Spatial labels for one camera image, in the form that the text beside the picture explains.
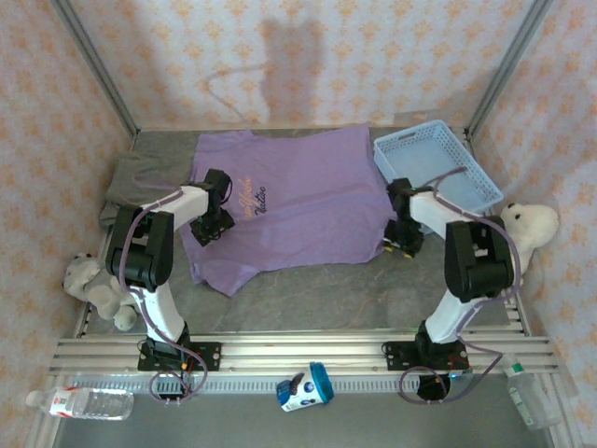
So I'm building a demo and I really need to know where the grey garment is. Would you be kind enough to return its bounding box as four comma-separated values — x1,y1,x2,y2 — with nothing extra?
97,153,197,230

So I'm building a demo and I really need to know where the clear water bottle red label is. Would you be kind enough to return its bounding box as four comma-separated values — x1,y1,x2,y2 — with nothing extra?
25,385,135,421

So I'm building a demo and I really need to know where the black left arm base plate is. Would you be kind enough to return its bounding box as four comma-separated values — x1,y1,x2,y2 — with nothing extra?
137,342,223,373

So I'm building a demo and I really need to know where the clear pump bottle green label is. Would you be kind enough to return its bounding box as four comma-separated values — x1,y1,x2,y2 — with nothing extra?
501,353,563,431

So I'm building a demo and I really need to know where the aluminium mounting rail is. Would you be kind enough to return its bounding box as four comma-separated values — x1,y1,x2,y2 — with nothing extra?
49,333,559,374

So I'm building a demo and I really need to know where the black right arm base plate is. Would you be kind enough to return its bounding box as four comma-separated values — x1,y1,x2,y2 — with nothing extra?
382,340,470,373

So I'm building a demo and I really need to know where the aluminium frame post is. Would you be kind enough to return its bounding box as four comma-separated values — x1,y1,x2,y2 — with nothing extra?
465,0,556,136
50,0,141,136

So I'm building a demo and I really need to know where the black round cable grommet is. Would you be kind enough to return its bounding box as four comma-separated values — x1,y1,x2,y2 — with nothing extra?
416,374,452,402

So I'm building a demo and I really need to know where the white cup with blue lid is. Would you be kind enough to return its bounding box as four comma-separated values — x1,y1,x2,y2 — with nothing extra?
274,360,335,413

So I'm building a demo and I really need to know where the white plush bear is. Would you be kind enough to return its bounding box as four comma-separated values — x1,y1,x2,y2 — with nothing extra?
484,203,560,286

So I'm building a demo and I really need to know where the grey plush toy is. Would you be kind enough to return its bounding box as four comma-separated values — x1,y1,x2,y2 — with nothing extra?
62,252,139,332

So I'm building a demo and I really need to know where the light blue plastic basket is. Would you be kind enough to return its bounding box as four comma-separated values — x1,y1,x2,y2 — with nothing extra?
372,119,505,220

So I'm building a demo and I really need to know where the grey slotted cable duct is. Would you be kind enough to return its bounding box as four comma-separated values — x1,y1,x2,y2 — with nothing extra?
60,375,514,393

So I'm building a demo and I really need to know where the purple printed t-shirt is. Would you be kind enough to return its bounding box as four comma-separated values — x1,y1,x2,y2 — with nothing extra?
179,124,397,299

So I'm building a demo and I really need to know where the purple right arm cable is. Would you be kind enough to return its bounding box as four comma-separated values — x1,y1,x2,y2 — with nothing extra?
398,166,523,405

